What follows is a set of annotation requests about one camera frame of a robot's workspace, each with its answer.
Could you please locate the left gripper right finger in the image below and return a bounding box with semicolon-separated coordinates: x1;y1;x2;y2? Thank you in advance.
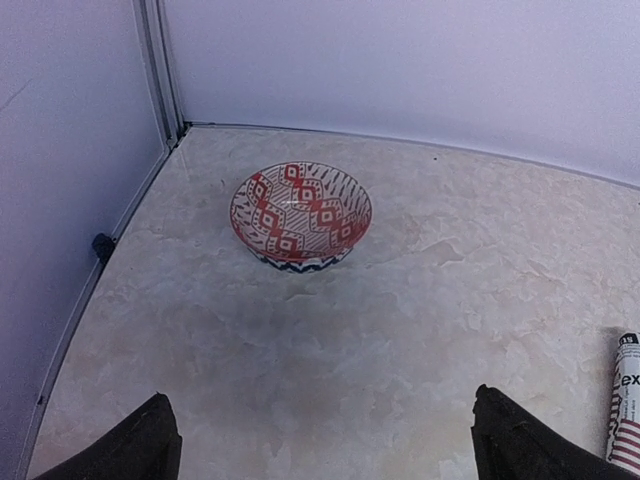
472;385;637;480

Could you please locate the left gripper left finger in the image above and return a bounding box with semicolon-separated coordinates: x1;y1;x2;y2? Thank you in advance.
39;393;181;480

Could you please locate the newspaper print glasses case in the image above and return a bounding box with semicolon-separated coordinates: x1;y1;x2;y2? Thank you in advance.
605;332;640;476

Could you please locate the red white patterned bowl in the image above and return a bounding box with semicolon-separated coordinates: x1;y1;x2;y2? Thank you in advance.
229;161;373;274

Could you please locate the small black wall clip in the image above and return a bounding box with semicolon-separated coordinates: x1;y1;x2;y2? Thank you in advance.
92;233;116;264

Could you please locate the left aluminium corner post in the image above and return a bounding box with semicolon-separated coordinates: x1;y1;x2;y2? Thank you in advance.
132;0;187;149

